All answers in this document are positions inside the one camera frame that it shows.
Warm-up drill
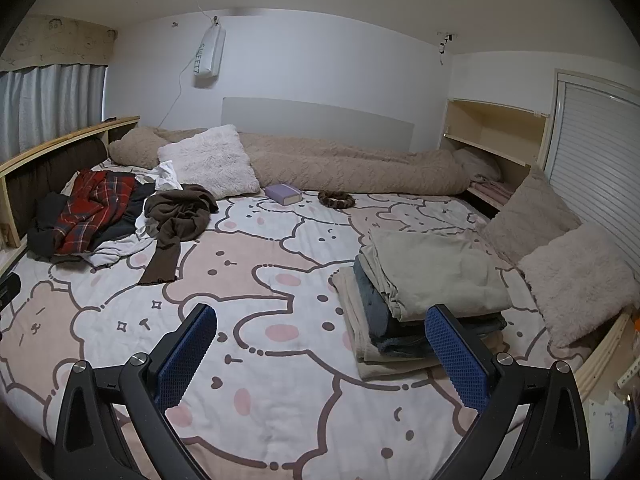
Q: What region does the brown knit cardigan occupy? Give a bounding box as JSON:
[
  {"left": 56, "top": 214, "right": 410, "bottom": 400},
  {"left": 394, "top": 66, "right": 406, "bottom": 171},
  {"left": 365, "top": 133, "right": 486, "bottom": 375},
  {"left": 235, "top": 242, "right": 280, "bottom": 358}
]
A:
[{"left": 138, "top": 184, "right": 219, "bottom": 285}]

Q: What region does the blue folded garment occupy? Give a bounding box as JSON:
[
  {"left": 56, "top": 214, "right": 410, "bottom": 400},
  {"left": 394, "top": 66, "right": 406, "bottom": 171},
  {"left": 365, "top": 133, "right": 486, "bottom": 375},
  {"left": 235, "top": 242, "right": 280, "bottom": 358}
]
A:
[{"left": 352, "top": 253, "right": 509, "bottom": 357}]

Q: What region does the cream folded knit garment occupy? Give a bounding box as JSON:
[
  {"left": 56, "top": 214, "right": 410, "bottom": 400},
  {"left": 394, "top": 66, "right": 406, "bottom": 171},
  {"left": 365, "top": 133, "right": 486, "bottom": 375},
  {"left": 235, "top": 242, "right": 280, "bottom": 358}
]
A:
[{"left": 331, "top": 264, "right": 507, "bottom": 380}]

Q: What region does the beige folded garment top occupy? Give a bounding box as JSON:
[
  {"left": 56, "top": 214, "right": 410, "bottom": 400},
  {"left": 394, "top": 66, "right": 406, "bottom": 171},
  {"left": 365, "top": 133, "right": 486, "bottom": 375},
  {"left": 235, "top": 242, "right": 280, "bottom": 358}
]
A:
[{"left": 358, "top": 229, "right": 512, "bottom": 322}]

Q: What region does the beige quilted cushion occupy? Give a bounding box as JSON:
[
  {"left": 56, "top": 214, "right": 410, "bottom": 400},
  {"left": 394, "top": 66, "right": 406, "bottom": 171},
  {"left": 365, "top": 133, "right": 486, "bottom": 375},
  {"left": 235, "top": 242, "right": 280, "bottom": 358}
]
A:
[{"left": 482, "top": 166, "right": 582, "bottom": 264}]

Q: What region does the black garment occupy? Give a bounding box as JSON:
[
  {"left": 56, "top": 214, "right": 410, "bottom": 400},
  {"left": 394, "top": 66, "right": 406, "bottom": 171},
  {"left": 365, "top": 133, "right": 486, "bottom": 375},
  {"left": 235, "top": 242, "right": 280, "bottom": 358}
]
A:
[{"left": 26, "top": 182, "right": 156, "bottom": 262}]

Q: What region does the red plaid garment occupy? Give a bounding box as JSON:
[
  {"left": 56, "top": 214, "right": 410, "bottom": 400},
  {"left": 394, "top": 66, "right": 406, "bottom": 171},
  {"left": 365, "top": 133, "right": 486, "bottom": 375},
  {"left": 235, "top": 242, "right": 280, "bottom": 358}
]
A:
[{"left": 53, "top": 169, "right": 137, "bottom": 255}]

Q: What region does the wooden headboard shelf left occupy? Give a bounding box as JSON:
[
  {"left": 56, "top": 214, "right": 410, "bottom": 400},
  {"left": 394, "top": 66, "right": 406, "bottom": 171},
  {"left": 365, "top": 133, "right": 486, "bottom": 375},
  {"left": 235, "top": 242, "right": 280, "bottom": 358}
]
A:
[{"left": 1, "top": 116, "right": 139, "bottom": 259}]

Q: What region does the white window blind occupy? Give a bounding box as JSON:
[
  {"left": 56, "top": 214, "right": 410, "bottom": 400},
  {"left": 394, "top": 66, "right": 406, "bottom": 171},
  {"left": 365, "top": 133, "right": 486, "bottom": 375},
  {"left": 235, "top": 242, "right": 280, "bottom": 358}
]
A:
[{"left": 544, "top": 72, "right": 639, "bottom": 271}]

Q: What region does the wooden shelf right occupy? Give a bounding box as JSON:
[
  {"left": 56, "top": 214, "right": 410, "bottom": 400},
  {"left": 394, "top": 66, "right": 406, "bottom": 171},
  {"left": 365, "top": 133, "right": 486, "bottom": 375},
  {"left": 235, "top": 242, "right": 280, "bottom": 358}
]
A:
[{"left": 440, "top": 99, "right": 548, "bottom": 210}]

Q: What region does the fluffy white pillow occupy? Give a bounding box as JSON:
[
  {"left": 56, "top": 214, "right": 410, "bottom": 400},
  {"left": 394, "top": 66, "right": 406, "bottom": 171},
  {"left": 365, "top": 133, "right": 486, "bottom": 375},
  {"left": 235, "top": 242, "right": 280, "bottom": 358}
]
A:
[{"left": 157, "top": 125, "right": 260, "bottom": 200}]

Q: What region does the purple book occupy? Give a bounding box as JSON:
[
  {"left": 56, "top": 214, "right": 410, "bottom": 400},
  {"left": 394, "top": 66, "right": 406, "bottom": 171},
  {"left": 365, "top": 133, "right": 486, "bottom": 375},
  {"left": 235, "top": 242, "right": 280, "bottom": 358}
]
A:
[{"left": 264, "top": 183, "right": 303, "bottom": 206}]

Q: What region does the brown scrunchie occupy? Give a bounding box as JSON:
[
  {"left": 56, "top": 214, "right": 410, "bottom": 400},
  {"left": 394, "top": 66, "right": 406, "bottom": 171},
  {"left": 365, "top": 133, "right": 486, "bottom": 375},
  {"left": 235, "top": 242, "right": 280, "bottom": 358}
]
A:
[{"left": 318, "top": 191, "right": 356, "bottom": 210}]

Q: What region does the beige quilted duvet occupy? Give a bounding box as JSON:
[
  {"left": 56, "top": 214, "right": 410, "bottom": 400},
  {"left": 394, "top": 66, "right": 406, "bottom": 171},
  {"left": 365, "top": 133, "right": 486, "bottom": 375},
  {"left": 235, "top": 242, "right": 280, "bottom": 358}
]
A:
[{"left": 108, "top": 127, "right": 470, "bottom": 196}]

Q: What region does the grey curtain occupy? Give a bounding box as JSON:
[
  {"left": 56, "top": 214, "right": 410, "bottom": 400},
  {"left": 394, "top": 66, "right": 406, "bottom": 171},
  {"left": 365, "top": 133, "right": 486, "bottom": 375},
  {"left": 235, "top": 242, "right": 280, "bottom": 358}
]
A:
[{"left": 0, "top": 64, "right": 106, "bottom": 162}]

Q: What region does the white air conditioner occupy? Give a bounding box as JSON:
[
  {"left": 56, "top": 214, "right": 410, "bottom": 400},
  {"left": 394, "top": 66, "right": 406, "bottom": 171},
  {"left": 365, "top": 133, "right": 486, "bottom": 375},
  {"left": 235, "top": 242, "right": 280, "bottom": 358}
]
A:
[{"left": 193, "top": 24, "right": 226, "bottom": 79}]

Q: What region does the air conditioner cable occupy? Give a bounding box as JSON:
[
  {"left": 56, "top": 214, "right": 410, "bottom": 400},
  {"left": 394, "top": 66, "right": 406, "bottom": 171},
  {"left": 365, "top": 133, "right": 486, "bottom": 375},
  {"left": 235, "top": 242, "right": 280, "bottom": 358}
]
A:
[{"left": 157, "top": 0, "right": 222, "bottom": 130}]

